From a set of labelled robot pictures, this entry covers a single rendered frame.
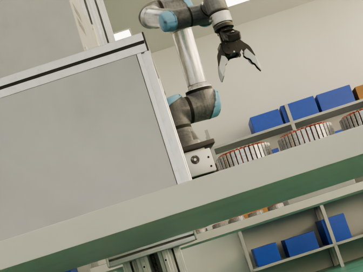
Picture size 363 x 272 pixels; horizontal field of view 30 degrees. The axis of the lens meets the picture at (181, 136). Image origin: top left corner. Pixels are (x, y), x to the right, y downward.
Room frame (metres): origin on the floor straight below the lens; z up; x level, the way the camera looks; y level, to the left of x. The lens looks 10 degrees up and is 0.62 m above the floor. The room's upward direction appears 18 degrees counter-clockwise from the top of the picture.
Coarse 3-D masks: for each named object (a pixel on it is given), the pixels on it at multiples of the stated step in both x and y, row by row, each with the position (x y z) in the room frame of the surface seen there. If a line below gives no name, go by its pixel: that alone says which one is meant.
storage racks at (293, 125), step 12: (288, 108) 7.96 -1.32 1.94; (336, 108) 7.96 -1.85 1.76; (348, 108) 8.21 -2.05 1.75; (300, 120) 7.96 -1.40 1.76; (312, 120) 8.23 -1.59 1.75; (264, 132) 7.97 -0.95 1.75; (276, 132) 8.25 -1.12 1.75; (288, 132) 8.46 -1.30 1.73; (228, 144) 7.97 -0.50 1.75; (240, 144) 8.29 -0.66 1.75; (216, 156) 7.97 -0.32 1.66; (324, 216) 7.96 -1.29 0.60; (240, 240) 7.97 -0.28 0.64; (348, 240) 7.96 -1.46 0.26; (312, 252) 7.97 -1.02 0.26; (336, 252) 7.96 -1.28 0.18; (96, 264) 8.49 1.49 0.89; (276, 264) 7.97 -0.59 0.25; (336, 264) 8.46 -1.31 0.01
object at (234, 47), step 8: (224, 24) 2.27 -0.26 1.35; (232, 24) 2.29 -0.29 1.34; (216, 32) 2.32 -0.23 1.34; (224, 40) 2.28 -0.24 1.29; (240, 40) 2.28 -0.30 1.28; (224, 48) 2.27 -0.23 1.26; (232, 48) 2.27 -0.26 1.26; (240, 48) 2.28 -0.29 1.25; (232, 56) 2.33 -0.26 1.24; (240, 56) 2.35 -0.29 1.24
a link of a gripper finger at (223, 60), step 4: (224, 56) 2.27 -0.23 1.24; (220, 60) 2.27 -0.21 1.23; (224, 60) 2.27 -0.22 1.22; (220, 64) 2.27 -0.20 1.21; (224, 64) 2.27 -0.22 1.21; (220, 68) 2.27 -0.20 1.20; (224, 68) 2.27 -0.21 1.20; (220, 72) 2.27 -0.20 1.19; (220, 76) 2.27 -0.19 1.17; (220, 80) 2.28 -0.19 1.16
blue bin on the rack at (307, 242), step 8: (312, 232) 8.01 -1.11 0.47; (288, 240) 8.01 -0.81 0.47; (296, 240) 8.01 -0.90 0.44; (304, 240) 8.01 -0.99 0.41; (312, 240) 8.01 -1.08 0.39; (288, 248) 8.01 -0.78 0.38; (296, 248) 8.01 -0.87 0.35; (304, 248) 8.01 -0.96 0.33; (312, 248) 8.01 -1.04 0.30; (288, 256) 8.12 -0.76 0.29
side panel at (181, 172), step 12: (144, 60) 1.43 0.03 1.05; (144, 72) 1.42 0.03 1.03; (156, 72) 1.44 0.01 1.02; (156, 84) 1.42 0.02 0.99; (156, 96) 1.43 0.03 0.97; (156, 108) 1.42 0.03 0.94; (168, 108) 1.67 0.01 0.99; (168, 120) 1.42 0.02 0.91; (168, 132) 1.43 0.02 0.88; (168, 144) 1.42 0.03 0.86; (180, 144) 1.67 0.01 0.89; (168, 156) 1.43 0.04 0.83; (180, 156) 1.42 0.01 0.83; (180, 168) 1.43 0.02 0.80; (180, 180) 1.42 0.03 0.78
